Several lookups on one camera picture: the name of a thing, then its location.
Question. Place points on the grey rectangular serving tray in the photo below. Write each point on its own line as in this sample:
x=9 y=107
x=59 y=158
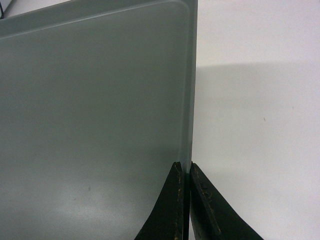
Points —
x=96 y=105

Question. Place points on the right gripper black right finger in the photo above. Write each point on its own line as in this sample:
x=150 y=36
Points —
x=212 y=217

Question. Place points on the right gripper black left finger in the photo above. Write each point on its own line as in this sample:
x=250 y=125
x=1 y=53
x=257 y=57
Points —
x=166 y=220

